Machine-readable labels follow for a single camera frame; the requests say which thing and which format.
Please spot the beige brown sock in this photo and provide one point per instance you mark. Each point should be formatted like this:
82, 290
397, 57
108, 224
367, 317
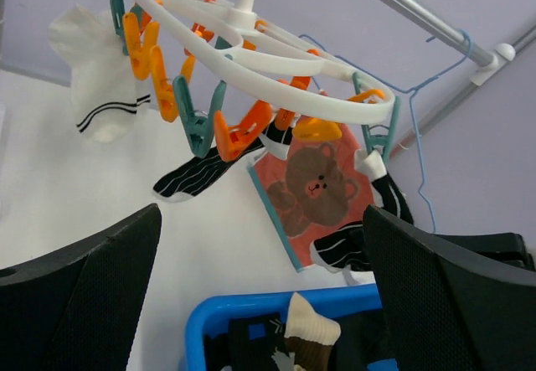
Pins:
309, 335

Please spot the white striped sock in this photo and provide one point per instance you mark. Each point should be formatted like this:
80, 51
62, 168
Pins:
105, 95

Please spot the white oval clip hanger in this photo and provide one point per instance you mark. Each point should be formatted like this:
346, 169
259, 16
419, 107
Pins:
225, 38

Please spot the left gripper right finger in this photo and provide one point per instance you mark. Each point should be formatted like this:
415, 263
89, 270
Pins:
448, 308

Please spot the orange bear towel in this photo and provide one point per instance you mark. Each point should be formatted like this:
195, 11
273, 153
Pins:
313, 193

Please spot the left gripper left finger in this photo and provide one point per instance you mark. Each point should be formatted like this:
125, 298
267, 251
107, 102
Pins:
78, 307

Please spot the teal clothes peg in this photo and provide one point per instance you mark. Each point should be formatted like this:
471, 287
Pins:
198, 125

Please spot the white clothes rack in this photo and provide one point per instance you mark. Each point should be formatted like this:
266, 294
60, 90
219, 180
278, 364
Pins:
489, 62

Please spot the orange clothes peg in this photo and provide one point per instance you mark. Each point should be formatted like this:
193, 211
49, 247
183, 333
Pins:
231, 141

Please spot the blue plastic bin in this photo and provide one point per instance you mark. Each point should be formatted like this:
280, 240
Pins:
211, 318

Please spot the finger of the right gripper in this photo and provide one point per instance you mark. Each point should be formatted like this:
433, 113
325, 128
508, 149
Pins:
508, 248

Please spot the black white pinstripe sock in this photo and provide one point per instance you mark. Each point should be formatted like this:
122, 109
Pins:
199, 173

